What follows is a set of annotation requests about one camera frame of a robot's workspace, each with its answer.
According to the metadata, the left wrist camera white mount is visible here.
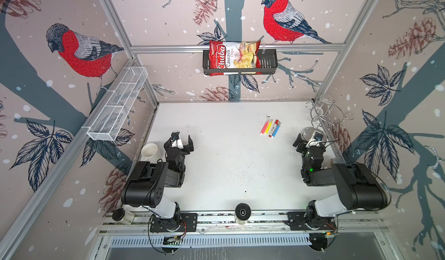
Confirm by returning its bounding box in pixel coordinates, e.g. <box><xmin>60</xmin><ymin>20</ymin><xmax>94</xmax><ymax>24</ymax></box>
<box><xmin>170</xmin><ymin>131</ymin><xmax>184</xmax><ymax>149</ymax></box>

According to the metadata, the white marker pen red end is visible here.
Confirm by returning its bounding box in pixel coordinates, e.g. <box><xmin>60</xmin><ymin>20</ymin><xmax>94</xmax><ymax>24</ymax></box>
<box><xmin>268</xmin><ymin>120</ymin><xmax>279</xmax><ymax>137</ymax></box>

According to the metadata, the pink highlighter pen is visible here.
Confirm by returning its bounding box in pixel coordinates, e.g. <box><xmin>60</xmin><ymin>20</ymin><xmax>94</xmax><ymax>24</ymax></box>
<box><xmin>260</xmin><ymin>118</ymin><xmax>271</xmax><ymax>135</ymax></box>

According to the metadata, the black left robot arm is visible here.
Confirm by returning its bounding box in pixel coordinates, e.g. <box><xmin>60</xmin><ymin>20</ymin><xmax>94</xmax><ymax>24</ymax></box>
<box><xmin>121</xmin><ymin>131</ymin><xmax>196</xmax><ymax>233</ymax></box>

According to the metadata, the black wire wall basket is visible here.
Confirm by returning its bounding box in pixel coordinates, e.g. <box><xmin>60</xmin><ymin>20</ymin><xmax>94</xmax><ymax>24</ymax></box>
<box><xmin>203</xmin><ymin>50</ymin><xmax>278</xmax><ymax>76</ymax></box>

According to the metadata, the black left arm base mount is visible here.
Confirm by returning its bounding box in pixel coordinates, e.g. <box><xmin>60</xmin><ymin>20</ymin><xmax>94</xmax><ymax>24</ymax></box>
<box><xmin>149</xmin><ymin>213</ymin><xmax>198</xmax><ymax>233</ymax></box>

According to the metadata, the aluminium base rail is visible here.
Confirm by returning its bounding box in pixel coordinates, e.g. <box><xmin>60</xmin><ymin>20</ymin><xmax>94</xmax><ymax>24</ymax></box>
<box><xmin>99</xmin><ymin>210</ymin><xmax>389</xmax><ymax>235</ymax></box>

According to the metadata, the aluminium frame crossbar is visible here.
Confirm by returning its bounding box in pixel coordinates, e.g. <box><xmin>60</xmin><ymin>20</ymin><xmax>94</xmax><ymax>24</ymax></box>
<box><xmin>130</xmin><ymin>43</ymin><xmax>346</xmax><ymax>55</ymax></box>

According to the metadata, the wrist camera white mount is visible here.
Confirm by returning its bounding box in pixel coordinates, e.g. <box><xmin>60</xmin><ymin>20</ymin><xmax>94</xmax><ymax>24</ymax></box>
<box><xmin>170</xmin><ymin>131</ymin><xmax>184</xmax><ymax>149</ymax></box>
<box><xmin>306</xmin><ymin>131</ymin><xmax>324</xmax><ymax>148</ymax></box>

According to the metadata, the red cassava chips bag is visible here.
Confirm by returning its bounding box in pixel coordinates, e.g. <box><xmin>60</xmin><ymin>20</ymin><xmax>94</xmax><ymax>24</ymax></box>
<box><xmin>208</xmin><ymin>41</ymin><xmax>261</xmax><ymax>76</ymax></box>

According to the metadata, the white wire mesh shelf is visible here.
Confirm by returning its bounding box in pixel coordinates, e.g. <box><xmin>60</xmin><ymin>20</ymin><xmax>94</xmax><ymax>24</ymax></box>
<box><xmin>87</xmin><ymin>66</ymin><xmax>148</xmax><ymax>141</ymax></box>

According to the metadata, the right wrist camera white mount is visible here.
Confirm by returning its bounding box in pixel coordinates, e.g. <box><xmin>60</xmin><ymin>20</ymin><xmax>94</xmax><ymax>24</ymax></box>
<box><xmin>306</xmin><ymin>131</ymin><xmax>324</xmax><ymax>148</ymax></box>

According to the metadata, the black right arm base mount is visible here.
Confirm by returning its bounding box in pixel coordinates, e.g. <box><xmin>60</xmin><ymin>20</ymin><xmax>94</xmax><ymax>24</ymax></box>
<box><xmin>284</xmin><ymin>210</ymin><xmax>337</xmax><ymax>231</ymax></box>

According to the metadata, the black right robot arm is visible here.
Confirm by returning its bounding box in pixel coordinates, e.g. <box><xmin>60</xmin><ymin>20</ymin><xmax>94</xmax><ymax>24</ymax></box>
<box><xmin>287</xmin><ymin>131</ymin><xmax>391</xmax><ymax>231</ymax></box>

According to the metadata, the yellow highlighter pen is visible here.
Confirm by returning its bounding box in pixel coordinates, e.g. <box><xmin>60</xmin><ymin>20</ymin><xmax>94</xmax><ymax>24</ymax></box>
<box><xmin>264</xmin><ymin>118</ymin><xmax>273</xmax><ymax>135</ymax></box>

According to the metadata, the black round knob on rail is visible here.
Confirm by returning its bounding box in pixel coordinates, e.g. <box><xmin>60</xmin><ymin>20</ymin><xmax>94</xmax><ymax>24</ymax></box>
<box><xmin>235</xmin><ymin>203</ymin><xmax>251</xmax><ymax>225</ymax></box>

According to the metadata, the chrome spiral glass holder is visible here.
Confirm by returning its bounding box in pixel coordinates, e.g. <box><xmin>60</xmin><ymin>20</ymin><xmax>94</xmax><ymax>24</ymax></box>
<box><xmin>305</xmin><ymin>94</ymin><xmax>354</xmax><ymax>145</ymax></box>

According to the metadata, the blue marker pen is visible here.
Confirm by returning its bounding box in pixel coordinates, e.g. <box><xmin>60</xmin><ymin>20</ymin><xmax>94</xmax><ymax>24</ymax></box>
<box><xmin>271</xmin><ymin>122</ymin><xmax>281</xmax><ymax>138</ymax></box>

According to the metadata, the white ceramic mug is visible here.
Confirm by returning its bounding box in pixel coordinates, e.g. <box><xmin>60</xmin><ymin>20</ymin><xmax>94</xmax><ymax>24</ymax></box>
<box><xmin>140</xmin><ymin>143</ymin><xmax>162</xmax><ymax>162</ymax></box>

